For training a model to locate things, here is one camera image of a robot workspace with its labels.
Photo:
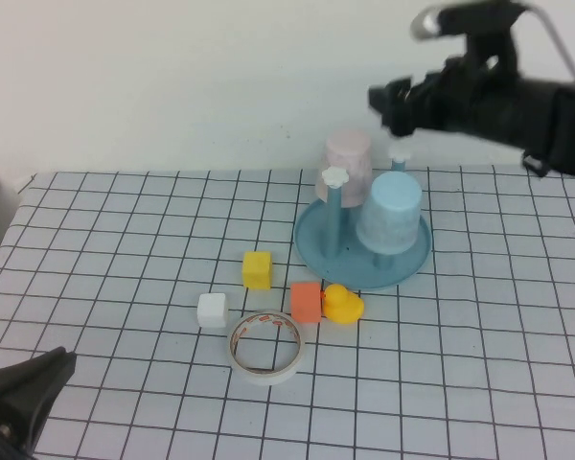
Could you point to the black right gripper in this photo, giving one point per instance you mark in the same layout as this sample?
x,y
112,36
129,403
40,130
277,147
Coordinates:
x,y
460,100

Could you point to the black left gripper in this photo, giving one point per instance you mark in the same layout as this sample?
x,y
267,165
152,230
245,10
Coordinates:
x,y
0,441

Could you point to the light blue plastic cup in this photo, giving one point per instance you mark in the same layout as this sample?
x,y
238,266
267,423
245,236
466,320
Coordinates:
x,y
388,215

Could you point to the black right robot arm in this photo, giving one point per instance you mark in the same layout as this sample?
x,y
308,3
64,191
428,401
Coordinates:
x,y
556,120

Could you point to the pink plastic cup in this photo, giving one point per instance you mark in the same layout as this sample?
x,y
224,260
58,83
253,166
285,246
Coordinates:
x,y
350,158

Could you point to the blue cup stand with pegs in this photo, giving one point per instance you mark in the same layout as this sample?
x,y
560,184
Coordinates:
x,y
316,249

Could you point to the black grid checkered tablecloth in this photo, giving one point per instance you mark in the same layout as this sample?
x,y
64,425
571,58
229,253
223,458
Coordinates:
x,y
124,239

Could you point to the white cube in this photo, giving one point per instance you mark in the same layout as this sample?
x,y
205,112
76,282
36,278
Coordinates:
x,y
212,311

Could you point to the yellow rubber duck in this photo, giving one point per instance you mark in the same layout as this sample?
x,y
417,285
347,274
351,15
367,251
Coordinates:
x,y
342,306

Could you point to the yellow cube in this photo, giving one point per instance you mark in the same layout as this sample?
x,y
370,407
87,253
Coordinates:
x,y
256,270

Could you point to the orange cube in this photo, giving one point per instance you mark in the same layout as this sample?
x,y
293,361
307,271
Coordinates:
x,y
304,302

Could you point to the white adhesive tape roll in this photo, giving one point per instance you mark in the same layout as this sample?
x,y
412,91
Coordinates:
x,y
263,378

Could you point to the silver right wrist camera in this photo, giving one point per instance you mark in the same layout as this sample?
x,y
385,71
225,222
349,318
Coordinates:
x,y
469,16

